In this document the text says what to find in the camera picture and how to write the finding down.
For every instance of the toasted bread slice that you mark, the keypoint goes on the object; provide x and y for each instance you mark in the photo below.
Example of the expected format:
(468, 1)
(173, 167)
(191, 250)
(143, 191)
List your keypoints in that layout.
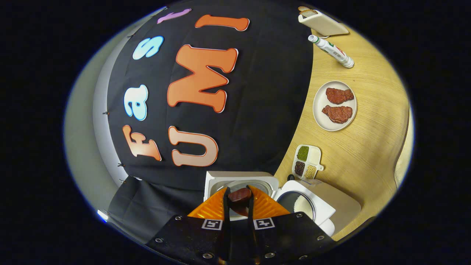
(308, 13)
(303, 8)

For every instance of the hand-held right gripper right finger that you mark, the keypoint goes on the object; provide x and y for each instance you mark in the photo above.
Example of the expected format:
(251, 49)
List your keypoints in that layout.
(287, 235)

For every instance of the white toaster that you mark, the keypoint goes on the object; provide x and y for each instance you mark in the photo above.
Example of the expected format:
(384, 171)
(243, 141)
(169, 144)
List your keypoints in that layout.
(323, 24)

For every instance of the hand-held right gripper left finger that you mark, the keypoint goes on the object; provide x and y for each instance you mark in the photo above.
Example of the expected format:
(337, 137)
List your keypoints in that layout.
(191, 239)

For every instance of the white rice cooker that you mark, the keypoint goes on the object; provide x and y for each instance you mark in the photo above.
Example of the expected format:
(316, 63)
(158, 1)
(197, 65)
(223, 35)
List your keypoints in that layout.
(320, 209)

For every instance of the white drink bottle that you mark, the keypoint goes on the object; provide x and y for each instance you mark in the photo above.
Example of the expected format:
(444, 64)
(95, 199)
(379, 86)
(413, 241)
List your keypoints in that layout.
(333, 51)

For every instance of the white rice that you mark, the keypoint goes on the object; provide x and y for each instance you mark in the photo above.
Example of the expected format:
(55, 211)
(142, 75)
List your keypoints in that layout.
(304, 207)

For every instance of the white round plate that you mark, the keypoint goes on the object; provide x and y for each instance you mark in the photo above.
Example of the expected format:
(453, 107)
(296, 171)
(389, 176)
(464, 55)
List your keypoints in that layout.
(319, 106)

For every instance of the red meat piece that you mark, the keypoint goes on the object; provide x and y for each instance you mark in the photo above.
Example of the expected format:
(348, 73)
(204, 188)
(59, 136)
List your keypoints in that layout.
(339, 95)
(337, 114)

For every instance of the divided grain dish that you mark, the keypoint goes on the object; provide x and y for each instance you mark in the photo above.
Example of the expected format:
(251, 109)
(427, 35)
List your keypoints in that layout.
(307, 162)

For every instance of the black round object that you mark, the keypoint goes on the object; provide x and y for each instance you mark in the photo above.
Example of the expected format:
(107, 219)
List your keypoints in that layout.
(290, 177)

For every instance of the brown wooden spoon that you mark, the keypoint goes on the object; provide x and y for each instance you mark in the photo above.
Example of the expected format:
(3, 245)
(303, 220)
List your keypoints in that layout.
(240, 194)

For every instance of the black backdrop cloth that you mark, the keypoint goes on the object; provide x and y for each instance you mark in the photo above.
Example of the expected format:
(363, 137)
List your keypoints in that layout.
(265, 110)

